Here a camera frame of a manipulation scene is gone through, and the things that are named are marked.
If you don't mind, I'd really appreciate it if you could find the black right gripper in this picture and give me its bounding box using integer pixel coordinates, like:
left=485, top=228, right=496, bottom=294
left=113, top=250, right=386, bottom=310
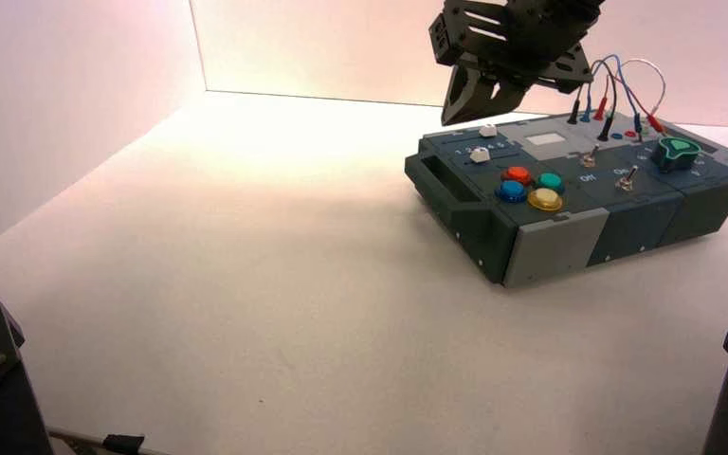
left=428, top=0, right=605, bottom=127

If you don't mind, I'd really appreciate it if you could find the white rectangular display window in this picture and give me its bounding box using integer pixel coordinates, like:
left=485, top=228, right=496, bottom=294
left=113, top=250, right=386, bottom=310
left=522, top=132, right=568, bottom=148

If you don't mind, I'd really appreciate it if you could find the orange round push button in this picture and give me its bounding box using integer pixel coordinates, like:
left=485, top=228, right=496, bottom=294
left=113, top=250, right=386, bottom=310
left=500, top=165, right=534, bottom=188

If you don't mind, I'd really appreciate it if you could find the blue round push button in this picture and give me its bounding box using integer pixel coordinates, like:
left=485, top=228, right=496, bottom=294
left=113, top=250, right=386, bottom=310
left=494, top=180, right=529, bottom=205

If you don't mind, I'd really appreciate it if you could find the green round push button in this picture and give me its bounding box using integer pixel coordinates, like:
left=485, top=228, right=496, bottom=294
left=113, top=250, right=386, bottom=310
left=533, top=172, right=566, bottom=194

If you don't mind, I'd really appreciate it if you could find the yellow round push button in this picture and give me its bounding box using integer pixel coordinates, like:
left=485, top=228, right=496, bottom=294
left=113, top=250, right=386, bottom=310
left=525, top=187, right=564, bottom=213

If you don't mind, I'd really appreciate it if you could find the dark teal grey control box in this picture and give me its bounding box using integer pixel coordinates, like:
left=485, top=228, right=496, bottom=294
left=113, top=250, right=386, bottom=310
left=403, top=111, right=728, bottom=289

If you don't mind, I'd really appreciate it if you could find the green rotary knob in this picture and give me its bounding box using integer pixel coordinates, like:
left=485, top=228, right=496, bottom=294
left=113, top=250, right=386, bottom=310
left=649, top=136, right=702, bottom=174

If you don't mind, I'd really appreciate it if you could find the black clip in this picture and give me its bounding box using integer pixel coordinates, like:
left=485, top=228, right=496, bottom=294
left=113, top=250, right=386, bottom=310
left=100, top=434, right=147, bottom=455

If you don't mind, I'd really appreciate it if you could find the grey rod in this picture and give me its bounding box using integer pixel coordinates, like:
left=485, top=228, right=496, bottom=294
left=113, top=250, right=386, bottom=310
left=46, top=428, right=171, bottom=455

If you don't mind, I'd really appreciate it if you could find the black banana plug cable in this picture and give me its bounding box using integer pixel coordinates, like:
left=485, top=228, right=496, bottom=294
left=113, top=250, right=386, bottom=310
left=566, top=59, right=618, bottom=143

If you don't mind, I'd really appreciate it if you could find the red banana plug cable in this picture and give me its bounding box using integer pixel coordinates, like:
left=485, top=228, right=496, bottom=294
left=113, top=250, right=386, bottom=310
left=592, top=63, right=666, bottom=135

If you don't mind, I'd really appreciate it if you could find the white jumper cable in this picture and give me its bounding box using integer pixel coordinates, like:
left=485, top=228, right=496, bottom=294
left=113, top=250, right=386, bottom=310
left=614, top=58, right=667, bottom=137

